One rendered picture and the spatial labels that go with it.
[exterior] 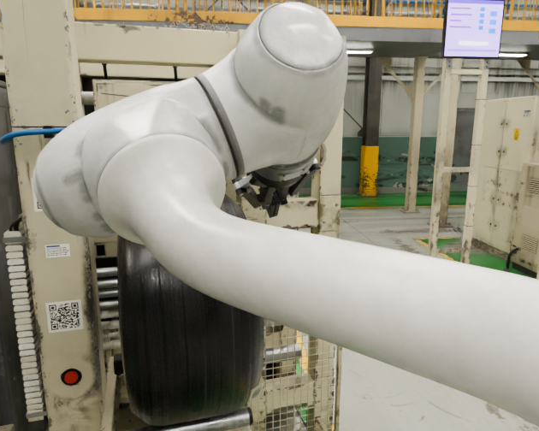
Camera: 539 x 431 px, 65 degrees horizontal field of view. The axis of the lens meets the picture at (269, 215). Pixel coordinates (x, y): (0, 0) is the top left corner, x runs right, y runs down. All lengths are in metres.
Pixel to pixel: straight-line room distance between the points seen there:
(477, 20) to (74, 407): 4.68
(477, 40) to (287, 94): 4.69
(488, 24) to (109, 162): 4.87
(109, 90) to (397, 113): 10.18
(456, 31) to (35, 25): 4.28
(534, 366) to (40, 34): 1.01
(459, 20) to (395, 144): 6.50
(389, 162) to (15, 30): 10.40
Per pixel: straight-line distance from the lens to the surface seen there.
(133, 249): 0.95
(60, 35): 1.05
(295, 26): 0.36
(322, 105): 0.37
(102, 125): 0.37
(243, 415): 1.23
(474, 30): 5.00
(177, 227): 0.27
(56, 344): 1.16
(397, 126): 11.20
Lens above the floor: 1.66
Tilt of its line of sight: 12 degrees down
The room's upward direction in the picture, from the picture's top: straight up
